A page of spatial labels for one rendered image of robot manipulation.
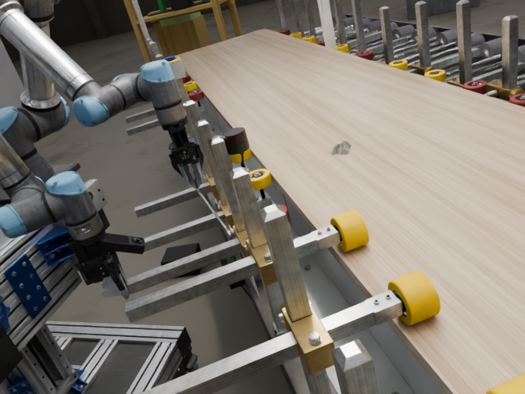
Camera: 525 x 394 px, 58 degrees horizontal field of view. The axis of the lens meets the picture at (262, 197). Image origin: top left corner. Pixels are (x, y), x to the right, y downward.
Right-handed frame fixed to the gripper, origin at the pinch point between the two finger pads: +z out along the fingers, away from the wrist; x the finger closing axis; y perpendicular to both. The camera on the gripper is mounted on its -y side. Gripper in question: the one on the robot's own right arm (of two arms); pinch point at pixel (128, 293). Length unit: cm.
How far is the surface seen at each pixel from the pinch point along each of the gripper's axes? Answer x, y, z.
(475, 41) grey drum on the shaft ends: -105, -185, 0
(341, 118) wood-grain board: -48, -85, -8
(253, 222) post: 22.7, -33.7, -20.4
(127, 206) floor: -242, 24, 82
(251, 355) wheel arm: 50, -24, -13
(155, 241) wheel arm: -23.6, -8.8, 0.9
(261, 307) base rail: 9.4, -31.0, 12.5
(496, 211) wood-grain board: 32, -84, -7
